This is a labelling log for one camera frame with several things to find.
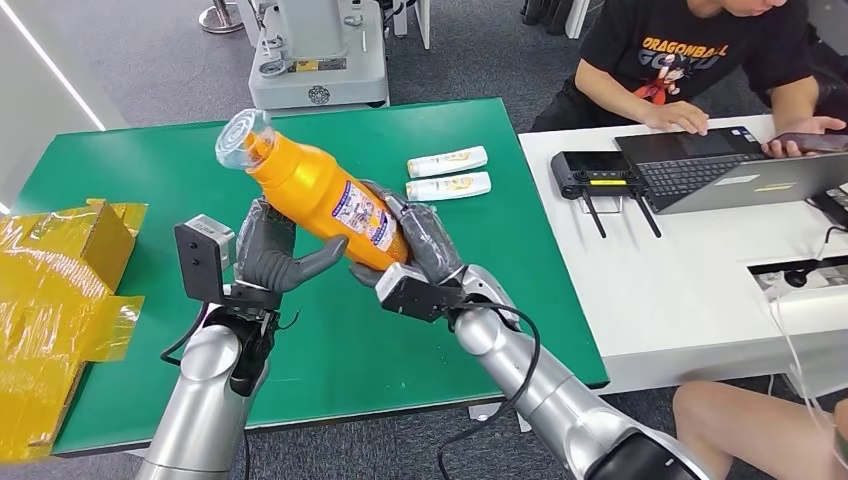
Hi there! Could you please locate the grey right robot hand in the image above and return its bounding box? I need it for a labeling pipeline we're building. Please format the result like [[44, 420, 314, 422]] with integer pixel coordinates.
[[349, 180, 468, 289]]

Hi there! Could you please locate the metal stanchion post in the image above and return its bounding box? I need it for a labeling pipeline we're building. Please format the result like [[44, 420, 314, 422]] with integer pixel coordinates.
[[198, 0, 245, 36]]

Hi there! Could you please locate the black controller with antennas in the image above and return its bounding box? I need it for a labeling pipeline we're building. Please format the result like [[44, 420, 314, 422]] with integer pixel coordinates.
[[550, 150, 664, 240]]

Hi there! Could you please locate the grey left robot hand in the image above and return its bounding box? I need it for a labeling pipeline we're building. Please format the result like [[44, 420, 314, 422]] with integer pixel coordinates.
[[233, 196, 350, 296]]

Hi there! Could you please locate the white cable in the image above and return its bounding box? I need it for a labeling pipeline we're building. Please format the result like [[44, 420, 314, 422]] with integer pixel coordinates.
[[768, 291, 848, 465]]

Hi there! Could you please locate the dark smartphone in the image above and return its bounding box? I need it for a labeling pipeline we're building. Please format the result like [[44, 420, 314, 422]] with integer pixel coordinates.
[[768, 132, 848, 154]]

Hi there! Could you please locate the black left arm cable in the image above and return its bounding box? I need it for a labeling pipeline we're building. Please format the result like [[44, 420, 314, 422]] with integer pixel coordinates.
[[160, 301, 213, 369]]

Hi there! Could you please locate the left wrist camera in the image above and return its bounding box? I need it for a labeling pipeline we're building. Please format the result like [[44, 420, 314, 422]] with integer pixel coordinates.
[[173, 213, 237, 306]]

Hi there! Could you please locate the orange bottle with label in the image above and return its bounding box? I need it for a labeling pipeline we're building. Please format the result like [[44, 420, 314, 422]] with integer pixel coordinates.
[[214, 107, 412, 273]]

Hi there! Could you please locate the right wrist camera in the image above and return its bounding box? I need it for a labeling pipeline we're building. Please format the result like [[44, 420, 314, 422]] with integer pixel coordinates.
[[374, 262, 466, 325]]

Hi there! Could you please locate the white shampoo bottle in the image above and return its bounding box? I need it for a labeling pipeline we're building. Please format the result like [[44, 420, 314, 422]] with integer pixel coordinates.
[[405, 145, 490, 180], [404, 171, 493, 203]]

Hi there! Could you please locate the grey laptop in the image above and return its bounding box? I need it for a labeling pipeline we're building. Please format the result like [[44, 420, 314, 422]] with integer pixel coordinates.
[[614, 125, 848, 215]]

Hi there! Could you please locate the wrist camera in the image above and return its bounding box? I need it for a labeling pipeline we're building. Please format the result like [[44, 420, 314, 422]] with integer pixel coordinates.
[[173, 213, 237, 306], [374, 262, 466, 325]]

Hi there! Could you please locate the white machine base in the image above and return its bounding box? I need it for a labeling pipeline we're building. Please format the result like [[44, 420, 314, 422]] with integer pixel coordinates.
[[246, 0, 391, 111]]

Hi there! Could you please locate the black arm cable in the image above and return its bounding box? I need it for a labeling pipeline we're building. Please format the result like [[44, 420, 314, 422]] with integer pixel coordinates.
[[437, 301, 543, 480], [160, 301, 213, 369]]

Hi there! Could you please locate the person's left hand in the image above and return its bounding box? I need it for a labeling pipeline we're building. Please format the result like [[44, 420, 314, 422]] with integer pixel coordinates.
[[761, 115, 848, 159]]

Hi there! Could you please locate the black device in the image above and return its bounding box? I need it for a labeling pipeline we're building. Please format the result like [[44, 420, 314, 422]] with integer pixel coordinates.
[[809, 186, 848, 230]]

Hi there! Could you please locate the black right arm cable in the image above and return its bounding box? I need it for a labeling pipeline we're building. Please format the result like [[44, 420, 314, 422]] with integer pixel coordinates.
[[437, 301, 543, 480]]

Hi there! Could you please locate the person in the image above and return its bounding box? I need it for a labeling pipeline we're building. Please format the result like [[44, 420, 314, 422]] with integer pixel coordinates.
[[529, 0, 848, 159], [672, 380, 848, 480]]

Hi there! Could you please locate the white desk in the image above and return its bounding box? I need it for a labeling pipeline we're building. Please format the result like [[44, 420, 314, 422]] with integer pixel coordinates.
[[466, 113, 848, 425]]

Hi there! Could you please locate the yellow taped cardboard box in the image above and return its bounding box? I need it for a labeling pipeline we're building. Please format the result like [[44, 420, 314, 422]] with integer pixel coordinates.
[[0, 198, 148, 464]]

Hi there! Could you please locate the green table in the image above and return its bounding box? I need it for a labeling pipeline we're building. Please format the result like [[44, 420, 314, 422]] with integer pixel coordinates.
[[9, 97, 611, 458]]

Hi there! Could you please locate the person's right hand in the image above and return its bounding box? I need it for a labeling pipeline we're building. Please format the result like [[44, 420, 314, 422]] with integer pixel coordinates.
[[641, 100, 710, 137]]

